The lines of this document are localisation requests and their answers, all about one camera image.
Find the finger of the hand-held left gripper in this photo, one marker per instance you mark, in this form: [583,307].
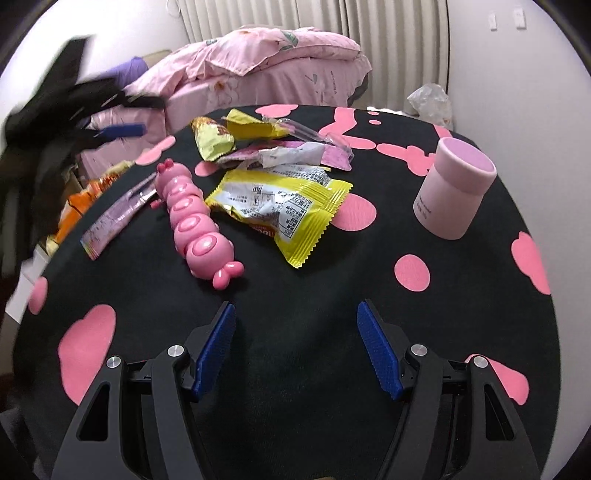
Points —
[120,131]
[147,101]

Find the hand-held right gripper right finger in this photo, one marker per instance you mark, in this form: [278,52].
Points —
[378,355]

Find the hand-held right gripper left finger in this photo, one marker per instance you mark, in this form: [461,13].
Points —
[214,350]

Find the orange snack bag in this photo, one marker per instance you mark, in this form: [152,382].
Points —
[81,203]

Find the gold brown candy wrapper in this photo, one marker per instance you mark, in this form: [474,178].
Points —
[212,143]

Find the pink strip wrapper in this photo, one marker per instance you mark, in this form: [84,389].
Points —
[111,221]

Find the small yellow wrapper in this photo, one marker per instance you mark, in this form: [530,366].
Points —
[254,129]

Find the large yellow snack wrapper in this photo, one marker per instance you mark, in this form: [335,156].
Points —
[286,203]

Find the clear plastic wrapper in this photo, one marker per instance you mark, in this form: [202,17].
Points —
[314,134]

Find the pink white wrapper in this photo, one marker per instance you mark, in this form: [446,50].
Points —
[332,157]

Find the purple pillow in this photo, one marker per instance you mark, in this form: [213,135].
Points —
[134,69]

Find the beige headboard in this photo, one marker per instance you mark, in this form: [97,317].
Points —
[157,56]

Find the black pink-spotted tablecloth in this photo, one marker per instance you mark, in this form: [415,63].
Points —
[295,286]

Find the pink caterpillar toy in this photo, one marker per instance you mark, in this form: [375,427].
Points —
[194,226]

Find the bed with pink sheet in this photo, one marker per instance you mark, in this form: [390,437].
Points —
[277,87]

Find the pink floral duvet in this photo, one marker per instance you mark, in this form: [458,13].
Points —
[277,50]

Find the pink cylindrical jar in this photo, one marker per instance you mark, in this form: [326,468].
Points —
[448,198]

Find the beige pleated curtains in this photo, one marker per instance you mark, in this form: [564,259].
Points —
[392,37]

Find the white plastic bag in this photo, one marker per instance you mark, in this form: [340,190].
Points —
[431,104]

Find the white wall socket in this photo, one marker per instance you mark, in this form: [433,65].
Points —
[519,18]
[492,21]

